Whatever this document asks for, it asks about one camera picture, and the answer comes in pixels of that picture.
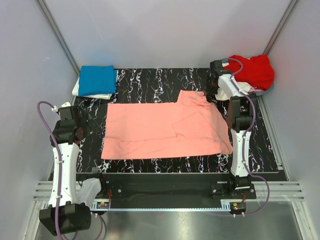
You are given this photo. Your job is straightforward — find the salmon pink t shirt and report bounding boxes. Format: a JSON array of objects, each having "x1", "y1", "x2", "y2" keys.
[{"x1": 101, "y1": 90, "x2": 233, "y2": 160}]

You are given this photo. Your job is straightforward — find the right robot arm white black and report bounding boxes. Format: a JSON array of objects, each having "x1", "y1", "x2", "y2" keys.
[{"x1": 204, "y1": 60, "x2": 257, "y2": 199}]

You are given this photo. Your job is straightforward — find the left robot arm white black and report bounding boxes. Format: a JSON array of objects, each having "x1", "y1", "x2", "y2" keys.
[{"x1": 37, "y1": 101, "x2": 108, "y2": 240}]

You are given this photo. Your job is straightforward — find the white crumpled t shirt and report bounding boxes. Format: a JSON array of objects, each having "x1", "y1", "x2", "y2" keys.
[{"x1": 215, "y1": 80, "x2": 252, "y2": 101}]

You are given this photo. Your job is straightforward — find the folded white t shirt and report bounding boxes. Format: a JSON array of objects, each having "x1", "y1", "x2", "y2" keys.
[{"x1": 72, "y1": 77, "x2": 113, "y2": 100}]

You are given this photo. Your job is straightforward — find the red t shirt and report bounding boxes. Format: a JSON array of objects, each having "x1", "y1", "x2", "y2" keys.
[{"x1": 230, "y1": 54, "x2": 275, "y2": 91}]

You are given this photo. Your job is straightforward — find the folded blue t shirt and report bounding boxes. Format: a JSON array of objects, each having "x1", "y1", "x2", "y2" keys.
[{"x1": 78, "y1": 65, "x2": 117, "y2": 97}]

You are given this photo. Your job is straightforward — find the grey blue laundry basket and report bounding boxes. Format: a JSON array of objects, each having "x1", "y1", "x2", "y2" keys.
[{"x1": 252, "y1": 82, "x2": 275, "y2": 96}]

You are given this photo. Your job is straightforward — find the black marble pattern mat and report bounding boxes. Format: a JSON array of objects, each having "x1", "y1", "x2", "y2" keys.
[{"x1": 67, "y1": 67, "x2": 280, "y2": 174}]

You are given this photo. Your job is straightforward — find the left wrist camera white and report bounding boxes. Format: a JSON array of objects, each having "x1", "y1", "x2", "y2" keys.
[{"x1": 51, "y1": 102, "x2": 71, "y2": 113}]

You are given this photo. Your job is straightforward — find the black mounting base plate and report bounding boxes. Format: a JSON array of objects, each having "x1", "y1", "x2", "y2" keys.
[{"x1": 74, "y1": 172, "x2": 290, "y2": 210}]

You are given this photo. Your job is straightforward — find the aluminium rail frame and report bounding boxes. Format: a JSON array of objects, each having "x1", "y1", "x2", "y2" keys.
[{"x1": 32, "y1": 181, "x2": 306, "y2": 211}]

